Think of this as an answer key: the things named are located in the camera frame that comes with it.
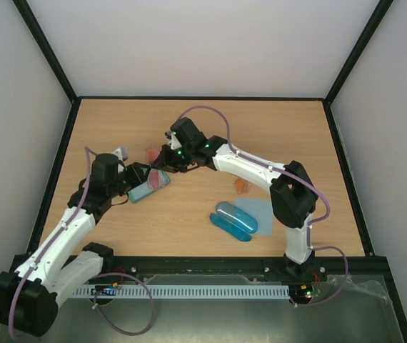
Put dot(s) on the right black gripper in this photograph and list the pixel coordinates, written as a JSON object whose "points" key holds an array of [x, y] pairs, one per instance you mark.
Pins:
{"points": [[168, 159]]}

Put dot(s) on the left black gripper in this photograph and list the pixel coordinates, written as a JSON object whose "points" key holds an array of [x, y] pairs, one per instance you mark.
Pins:
{"points": [[138, 174]]}

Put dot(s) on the green glasses case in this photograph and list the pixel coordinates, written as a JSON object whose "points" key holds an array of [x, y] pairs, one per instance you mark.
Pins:
{"points": [[144, 190]]}

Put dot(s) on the red sunglasses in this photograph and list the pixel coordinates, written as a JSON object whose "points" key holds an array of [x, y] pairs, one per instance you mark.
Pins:
{"points": [[156, 179]]}

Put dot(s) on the blue transparent glasses case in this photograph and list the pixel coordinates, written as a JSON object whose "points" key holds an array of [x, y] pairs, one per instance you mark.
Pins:
{"points": [[234, 221]]}

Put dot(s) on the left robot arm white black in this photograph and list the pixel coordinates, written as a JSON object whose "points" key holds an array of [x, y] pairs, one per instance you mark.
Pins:
{"points": [[31, 295]]}

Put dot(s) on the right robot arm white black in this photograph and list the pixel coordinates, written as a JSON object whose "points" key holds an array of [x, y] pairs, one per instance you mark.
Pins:
{"points": [[293, 198]]}

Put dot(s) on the orange sunglasses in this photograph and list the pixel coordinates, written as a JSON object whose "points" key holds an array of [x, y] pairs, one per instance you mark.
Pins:
{"points": [[241, 186]]}

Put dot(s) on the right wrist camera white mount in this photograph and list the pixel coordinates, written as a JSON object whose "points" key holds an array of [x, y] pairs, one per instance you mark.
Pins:
{"points": [[172, 140]]}

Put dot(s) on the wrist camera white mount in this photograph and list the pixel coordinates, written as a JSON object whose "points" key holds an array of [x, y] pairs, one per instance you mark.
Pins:
{"points": [[121, 153], [172, 140]]}

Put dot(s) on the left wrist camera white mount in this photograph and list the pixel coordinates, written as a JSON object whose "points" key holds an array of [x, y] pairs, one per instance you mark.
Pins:
{"points": [[121, 153]]}

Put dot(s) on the light blue slotted cable duct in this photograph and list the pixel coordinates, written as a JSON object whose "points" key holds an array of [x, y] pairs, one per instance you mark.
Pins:
{"points": [[133, 291]]}

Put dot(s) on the black metal frame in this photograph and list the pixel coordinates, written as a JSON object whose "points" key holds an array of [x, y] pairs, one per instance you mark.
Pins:
{"points": [[267, 268]]}

